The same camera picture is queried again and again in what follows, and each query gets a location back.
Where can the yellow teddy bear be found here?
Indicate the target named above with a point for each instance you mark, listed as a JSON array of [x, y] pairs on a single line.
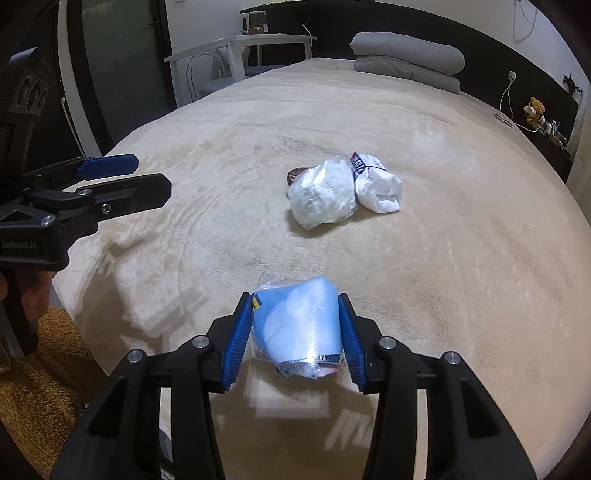
[[534, 110]]

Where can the black toy figure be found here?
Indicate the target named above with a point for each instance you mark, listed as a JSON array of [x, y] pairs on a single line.
[[570, 84]]

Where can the black headboard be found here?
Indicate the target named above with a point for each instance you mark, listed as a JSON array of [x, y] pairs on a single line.
[[485, 55]]

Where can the crumpled white paper wrapper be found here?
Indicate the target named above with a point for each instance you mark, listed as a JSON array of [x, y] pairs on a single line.
[[378, 189]]

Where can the dark brown wrapper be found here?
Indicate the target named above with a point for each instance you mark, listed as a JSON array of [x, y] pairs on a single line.
[[295, 174]]

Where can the small white appliance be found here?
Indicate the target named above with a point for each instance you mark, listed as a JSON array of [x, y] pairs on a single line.
[[254, 22]]

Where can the person's left hand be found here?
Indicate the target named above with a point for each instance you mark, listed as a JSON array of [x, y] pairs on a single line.
[[34, 295]]

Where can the white table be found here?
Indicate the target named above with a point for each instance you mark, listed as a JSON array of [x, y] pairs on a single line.
[[240, 44]]

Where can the group of small bottles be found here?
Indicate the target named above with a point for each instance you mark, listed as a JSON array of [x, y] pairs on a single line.
[[554, 134]]

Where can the blue and white packet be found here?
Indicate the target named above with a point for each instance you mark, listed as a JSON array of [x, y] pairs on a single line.
[[295, 323]]

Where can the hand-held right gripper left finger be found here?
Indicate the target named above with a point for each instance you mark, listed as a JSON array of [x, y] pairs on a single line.
[[238, 341]]

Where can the crumpled white plastic bag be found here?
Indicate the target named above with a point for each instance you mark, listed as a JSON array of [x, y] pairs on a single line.
[[323, 194]]

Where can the grey folded quilt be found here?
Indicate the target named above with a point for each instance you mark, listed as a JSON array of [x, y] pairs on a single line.
[[406, 50], [415, 76]]

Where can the beige bed blanket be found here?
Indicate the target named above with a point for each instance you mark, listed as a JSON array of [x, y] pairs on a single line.
[[461, 277]]

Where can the frosted glass door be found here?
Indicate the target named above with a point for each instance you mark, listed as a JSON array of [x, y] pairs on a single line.
[[124, 69]]

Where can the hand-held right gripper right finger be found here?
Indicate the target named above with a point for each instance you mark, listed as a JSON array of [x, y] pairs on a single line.
[[348, 341]]

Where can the white chair grey seat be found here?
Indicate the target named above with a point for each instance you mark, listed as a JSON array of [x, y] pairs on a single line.
[[217, 85]]

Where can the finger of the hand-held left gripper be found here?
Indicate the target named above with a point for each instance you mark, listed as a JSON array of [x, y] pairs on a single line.
[[134, 196], [108, 167]]

